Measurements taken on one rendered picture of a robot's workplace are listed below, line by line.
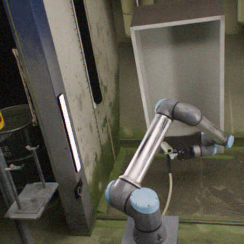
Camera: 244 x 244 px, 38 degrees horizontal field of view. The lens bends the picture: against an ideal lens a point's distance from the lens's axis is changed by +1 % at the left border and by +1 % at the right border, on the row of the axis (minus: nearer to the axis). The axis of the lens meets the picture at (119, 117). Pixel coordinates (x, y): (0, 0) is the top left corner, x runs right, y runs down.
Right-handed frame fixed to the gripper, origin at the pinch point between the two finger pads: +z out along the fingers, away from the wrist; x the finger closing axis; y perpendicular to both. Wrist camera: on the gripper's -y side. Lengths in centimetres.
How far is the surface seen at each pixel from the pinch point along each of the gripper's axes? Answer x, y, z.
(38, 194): -39, 8, 90
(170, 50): 20, -76, -16
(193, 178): 67, 42, -33
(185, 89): 38, -44, -28
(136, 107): 136, -28, 8
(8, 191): -44, 3, 106
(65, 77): -1, -65, 67
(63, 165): 2, 0, 78
